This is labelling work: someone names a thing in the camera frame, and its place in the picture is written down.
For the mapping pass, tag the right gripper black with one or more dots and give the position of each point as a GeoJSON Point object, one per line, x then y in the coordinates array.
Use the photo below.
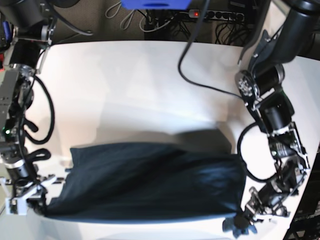
{"type": "Point", "coordinates": [28, 192]}

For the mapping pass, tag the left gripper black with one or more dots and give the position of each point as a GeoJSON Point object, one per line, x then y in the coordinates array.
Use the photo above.
{"type": "Point", "coordinates": [268, 202]}

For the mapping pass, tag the dark blue t-shirt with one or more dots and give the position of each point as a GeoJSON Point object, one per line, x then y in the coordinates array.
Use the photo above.
{"type": "Point", "coordinates": [144, 183]}

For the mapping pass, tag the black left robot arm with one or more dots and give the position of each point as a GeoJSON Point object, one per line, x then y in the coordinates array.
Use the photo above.
{"type": "Point", "coordinates": [281, 30]}

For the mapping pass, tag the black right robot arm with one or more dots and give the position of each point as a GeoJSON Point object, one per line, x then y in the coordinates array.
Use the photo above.
{"type": "Point", "coordinates": [26, 31]}

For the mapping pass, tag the blue plastic box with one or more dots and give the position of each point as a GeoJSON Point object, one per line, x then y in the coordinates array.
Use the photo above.
{"type": "Point", "coordinates": [155, 4]}

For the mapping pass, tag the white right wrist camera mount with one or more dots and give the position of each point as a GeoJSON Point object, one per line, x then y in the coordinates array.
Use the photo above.
{"type": "Point", "coordinates": [6, 186]}

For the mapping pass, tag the blue handled tool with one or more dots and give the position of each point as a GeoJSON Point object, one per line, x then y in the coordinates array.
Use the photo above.
{"type": "Point", "coordinates": [7, 31]}

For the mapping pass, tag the black power strip red switch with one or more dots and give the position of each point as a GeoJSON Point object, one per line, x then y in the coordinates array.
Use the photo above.
{"type": "Point", "coordinates": [218, 15]}

